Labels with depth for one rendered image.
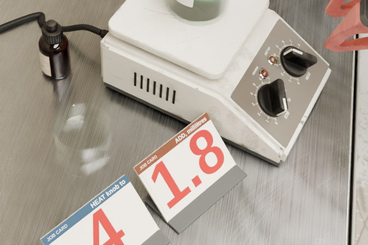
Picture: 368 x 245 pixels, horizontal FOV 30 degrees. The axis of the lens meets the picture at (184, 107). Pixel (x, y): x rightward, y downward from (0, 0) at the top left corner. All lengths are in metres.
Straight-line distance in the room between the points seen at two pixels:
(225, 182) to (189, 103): 0.08
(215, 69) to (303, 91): 0.11
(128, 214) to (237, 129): 0.13
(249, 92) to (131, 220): 0.16
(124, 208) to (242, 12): 0.22
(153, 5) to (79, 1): 0.15
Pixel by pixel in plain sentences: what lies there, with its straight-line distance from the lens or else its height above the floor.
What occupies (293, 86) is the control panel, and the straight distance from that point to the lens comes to 0.67.
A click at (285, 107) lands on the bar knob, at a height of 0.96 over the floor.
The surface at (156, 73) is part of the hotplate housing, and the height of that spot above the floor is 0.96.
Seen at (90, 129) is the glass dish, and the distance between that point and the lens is 0.67.
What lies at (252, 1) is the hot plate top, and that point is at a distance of 0.67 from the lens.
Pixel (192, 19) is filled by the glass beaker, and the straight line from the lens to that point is 0.63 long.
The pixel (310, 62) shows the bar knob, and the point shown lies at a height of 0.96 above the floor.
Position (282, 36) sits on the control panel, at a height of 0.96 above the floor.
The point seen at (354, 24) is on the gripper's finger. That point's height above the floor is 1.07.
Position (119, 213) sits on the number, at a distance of 0.59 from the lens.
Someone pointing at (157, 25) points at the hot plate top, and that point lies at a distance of 0.64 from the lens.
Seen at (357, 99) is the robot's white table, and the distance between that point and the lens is 0.74.
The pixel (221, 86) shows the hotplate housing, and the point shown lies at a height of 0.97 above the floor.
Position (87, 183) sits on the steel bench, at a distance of 0.64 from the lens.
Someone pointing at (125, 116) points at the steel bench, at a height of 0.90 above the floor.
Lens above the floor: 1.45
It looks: 53 degrees down
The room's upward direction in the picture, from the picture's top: 7 degrees clockwise
